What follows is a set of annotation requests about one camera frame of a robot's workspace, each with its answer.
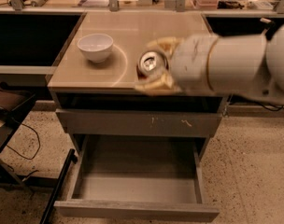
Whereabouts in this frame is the dark chair at left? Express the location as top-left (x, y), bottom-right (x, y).
top-left (0, 82), bottom-right (36, 189)

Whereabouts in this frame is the grey drawer cabinet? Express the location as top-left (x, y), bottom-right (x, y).
top-left (48, 10), bottom-right (225, 153)

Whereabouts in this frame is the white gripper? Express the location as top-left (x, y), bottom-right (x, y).
top-left (135, 35), bottom-right (218, 96)

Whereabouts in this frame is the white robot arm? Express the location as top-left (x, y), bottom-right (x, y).
top-left (135, 24), bottom-right (284, 105)

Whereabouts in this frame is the black metal bar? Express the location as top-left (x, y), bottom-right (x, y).
top-left (39, 148), bottom-right (78, 224)

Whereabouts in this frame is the black floor cable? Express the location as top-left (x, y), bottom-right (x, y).
top-left (5, 121), bottom-right (42, 161)

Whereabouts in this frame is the closed grey top drawer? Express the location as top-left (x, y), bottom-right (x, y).
top-left (56, 109), bottom-right (221, 137)

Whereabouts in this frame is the open grey middle drawer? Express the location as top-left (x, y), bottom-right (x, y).
top-left (55, 135), bottom-right (220, 222)

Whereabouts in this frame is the white ceramic bowl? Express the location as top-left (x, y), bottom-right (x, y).
top-left (78, 34), bottom-right (113, 63)

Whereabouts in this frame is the red coke can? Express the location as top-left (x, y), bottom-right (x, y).
top-left (136, 50), bottom-right (168, 77)

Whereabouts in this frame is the white stick with tip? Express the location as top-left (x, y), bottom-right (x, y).
top-left (260, 18), bottom-right (275, 27)

